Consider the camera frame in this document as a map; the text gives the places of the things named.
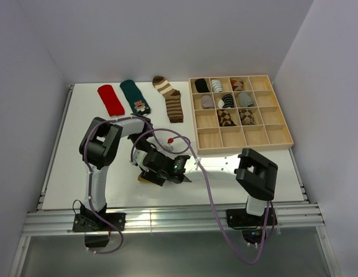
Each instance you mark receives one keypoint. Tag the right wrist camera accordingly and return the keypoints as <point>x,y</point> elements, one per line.
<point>138,157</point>

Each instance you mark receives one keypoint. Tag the rolled black white sock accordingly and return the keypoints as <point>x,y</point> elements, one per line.
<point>226,101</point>

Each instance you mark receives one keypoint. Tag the green bear sock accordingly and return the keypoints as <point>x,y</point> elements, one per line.
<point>135,98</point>

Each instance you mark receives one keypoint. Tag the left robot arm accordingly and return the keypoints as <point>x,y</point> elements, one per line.
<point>98,148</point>

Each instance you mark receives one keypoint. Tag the rolled white striped sock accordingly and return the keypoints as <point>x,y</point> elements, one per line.
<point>216,85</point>

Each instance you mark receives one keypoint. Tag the rolled orange argyle sock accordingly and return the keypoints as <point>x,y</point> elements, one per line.
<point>237,85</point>

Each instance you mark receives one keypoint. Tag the light brown argyle sock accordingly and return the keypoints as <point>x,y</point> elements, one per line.
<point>246,117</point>

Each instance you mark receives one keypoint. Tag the rolled grey sock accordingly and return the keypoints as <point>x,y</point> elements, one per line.
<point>244,100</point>

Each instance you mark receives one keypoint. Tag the wooden compartment tray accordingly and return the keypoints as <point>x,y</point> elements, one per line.
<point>235,112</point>

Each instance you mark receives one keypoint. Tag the red sock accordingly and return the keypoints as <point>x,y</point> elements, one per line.
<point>111,102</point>

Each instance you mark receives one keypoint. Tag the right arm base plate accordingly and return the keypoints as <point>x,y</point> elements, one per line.
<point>238,219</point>

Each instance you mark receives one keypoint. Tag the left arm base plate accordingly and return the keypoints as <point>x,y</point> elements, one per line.
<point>82,224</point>

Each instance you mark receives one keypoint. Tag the rolled beige sock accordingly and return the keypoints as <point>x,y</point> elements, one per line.
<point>207,102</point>

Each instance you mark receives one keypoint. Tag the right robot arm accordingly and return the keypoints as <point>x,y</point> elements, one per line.
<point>256,174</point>

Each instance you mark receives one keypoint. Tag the dark brown argyle sock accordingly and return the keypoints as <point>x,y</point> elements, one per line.
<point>224,118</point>

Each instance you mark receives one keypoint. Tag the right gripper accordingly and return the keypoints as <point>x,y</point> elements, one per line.
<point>148,173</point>

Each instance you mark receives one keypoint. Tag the yellow bear sock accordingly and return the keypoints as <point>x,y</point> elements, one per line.
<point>141,179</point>

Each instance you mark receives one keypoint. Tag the brown striped sock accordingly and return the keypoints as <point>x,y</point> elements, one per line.
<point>172,98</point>

